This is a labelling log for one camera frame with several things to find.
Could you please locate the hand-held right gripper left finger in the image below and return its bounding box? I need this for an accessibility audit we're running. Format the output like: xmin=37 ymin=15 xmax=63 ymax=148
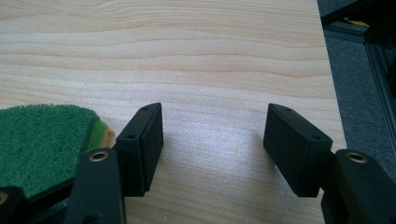
xmin=112 ymin=102 xmax=164 ymax=198

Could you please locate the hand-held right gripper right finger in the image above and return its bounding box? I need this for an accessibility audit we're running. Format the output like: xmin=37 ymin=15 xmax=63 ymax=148
xmin=262 ymin=103 xmax=333 ymax=199

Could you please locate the green and yellow scouring sponge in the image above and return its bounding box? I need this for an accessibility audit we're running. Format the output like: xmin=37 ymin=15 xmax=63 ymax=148
xmin=0 ymin=104 xmax=116 ymax=199

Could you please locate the black metal frame stand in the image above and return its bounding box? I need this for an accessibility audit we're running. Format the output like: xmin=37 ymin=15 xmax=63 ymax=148
xmin=320 ymin=0 xmax=396 ymax=147

